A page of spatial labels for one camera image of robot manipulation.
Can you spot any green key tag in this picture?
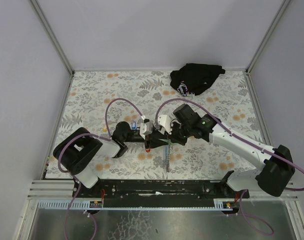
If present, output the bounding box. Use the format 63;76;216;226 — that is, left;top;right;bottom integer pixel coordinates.
167;139;172;147

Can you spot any grey keyring with blue handle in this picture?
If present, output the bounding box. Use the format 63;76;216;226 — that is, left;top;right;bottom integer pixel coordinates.
164;144;172;173

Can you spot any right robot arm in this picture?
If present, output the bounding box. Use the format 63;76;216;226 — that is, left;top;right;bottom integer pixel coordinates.
172;104;295;197

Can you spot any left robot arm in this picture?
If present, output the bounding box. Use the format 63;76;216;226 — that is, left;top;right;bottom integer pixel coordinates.
53;120;170;189

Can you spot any floral table mat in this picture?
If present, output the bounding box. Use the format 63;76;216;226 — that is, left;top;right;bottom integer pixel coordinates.
54;70;263;180

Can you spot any black cloth bag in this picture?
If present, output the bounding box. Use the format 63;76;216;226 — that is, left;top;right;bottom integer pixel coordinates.
170;63;225;97

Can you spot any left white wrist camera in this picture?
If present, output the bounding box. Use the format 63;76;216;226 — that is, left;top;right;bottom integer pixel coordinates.
140;118;154;138

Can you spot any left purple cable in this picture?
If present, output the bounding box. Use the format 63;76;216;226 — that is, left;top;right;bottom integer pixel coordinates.
58;98;146;240

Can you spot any purple cable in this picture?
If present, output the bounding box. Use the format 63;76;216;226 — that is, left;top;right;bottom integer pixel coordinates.
154;98;304;236
58;98;146;240

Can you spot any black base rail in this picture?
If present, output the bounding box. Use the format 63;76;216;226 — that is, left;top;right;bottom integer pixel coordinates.
77;179;242;207

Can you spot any white cable duct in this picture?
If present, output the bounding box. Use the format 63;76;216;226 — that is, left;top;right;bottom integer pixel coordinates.
38;199;238;213

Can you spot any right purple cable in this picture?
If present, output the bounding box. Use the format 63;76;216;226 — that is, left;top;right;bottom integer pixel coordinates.
154;98;304;236

